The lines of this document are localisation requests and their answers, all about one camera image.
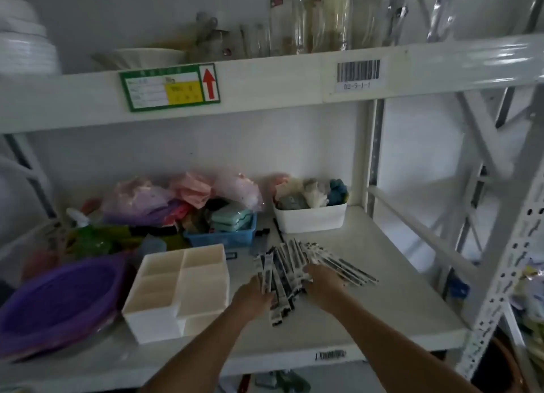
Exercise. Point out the purple plastic bag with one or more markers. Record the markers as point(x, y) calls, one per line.
point(136, 201)

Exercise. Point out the clear glass bottle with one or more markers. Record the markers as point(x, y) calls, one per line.
point(299, 23)

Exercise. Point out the metal kitchen tool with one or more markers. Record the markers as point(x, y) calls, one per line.
point(441, 14)

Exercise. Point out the white metal shelf rack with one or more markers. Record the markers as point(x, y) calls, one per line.
point(272, 82)

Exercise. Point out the small shelf edge sticker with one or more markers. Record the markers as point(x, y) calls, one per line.
point(330, 355)

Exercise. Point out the stack of white bowls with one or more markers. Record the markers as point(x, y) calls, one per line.
point(25, 48)

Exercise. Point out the mint green case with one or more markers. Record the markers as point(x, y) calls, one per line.
point(231, 218)

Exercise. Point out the white plush toy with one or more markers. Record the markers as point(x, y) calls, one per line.
point(315, 194)

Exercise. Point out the person's left fingers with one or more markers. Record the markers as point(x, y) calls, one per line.
point(265, 293)

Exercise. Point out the colourful packets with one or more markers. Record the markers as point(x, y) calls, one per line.
point(531, 303)

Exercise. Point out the person's right hand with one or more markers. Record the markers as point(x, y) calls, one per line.
point(327, 286)

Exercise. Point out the blue plush toy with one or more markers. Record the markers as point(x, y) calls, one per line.
point(338, 191)

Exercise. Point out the pink packet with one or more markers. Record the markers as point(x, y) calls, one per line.
point(191, 189)

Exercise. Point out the metal tongs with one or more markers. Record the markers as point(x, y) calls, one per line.
point(395, 16)

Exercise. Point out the person's left forearm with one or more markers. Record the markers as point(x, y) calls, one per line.
point(199, 354)

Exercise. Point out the white plastic bin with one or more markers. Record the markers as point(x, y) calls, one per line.
point(310, 219)

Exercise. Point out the white ceramic bowl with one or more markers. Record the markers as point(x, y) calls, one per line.
point(144, 58)

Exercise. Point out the person's right fingers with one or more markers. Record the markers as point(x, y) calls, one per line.
point(312, 273)

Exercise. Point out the clear bag with pink contents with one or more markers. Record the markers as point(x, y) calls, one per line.
point(240, 191)

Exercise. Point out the green spray bottle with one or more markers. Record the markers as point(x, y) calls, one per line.
point(91, 237)

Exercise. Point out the grey plush toy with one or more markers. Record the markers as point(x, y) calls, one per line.
point(291, 202)

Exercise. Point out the brown basket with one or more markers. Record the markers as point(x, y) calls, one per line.
point(505, 369)

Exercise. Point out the tall clear glass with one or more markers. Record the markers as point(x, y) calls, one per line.
point(340, 16)

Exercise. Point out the pile of black-white packets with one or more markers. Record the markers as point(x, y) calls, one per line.
point(293, 263)

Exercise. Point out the glass with red label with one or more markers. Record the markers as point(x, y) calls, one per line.
point(276, 27)

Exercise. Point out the small clear glass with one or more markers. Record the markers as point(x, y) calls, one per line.
point(257, 41)

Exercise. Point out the white compartment organizer tray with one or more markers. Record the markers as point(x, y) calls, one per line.
point(187, 286)

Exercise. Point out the person's right forearm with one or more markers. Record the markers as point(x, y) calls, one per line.
point(395, 346)

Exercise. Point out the blue plastic basket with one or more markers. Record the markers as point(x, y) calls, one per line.
point(221, 239)

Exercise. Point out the green shelf label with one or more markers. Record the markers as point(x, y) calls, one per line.
point(170, 87)

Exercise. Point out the barcode sticker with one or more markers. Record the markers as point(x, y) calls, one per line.
point(358, 75)

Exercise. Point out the person's left hand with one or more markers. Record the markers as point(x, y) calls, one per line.
point(250, 297)

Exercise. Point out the purple plastic basket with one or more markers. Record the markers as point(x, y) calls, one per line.
point(59, 303)

